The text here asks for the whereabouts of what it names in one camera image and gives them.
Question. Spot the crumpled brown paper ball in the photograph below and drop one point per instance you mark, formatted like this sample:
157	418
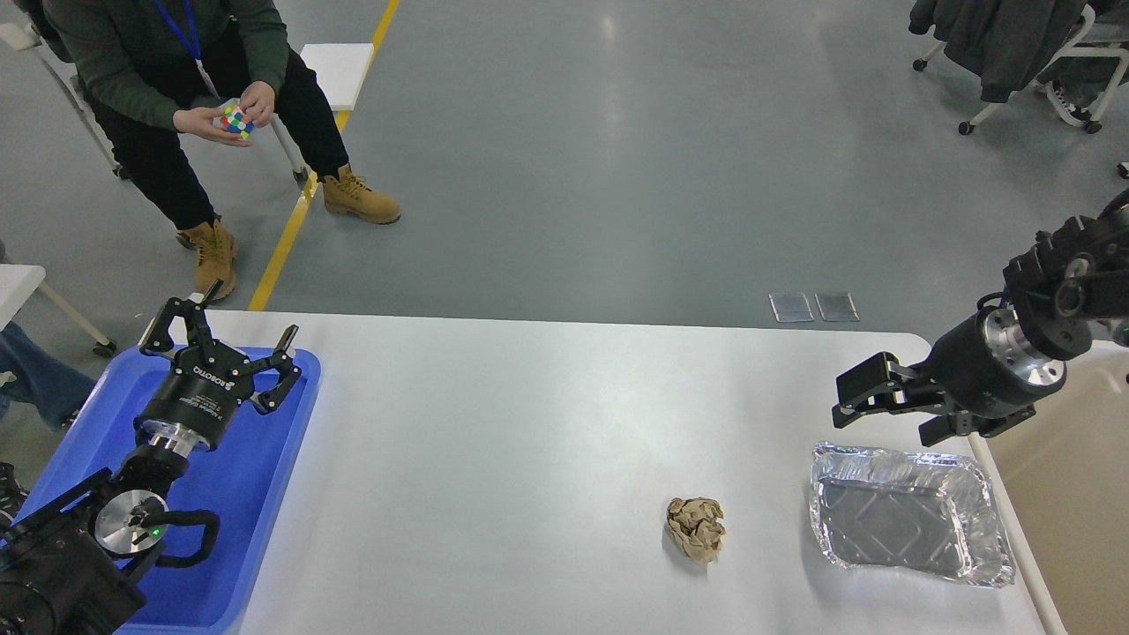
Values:
695	526

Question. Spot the white chair under person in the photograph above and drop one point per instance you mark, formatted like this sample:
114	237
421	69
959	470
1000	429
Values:
21	38

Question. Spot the seated person in green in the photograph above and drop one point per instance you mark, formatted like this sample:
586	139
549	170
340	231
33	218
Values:
145	63

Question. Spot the aluminium foil tray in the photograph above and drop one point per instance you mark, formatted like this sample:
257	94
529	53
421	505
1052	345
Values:
927	512

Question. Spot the white board on floor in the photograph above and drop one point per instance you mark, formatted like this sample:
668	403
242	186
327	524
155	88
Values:
341	69

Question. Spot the colourful puzzle cube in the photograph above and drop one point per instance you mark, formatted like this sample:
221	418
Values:
234	121

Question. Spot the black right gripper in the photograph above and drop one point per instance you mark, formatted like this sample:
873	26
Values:
990	375

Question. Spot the chair with dark coat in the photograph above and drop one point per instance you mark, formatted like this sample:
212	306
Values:
1008	45

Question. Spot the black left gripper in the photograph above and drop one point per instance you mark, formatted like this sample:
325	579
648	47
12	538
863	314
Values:
199	398

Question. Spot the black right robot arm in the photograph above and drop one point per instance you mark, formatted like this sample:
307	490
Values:
1068	280

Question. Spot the metal floor plate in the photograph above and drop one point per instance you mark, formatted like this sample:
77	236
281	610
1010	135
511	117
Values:
837	307
791	307

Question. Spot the white side table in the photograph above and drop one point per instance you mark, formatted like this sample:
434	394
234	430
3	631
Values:
22	284

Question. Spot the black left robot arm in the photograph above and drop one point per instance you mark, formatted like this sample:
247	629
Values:
73	567

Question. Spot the blue plastic tray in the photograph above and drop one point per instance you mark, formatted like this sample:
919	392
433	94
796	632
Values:
243	482

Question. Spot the blue jeans leg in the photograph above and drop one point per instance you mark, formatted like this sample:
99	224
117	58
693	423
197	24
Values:
56	390

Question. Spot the left metal floor plate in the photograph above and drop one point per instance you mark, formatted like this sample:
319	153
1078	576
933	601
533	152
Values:
791	307

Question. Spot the beige waste bin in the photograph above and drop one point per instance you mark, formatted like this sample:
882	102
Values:
1062	479

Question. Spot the right metal floor plate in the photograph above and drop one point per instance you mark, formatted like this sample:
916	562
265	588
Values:
837	307

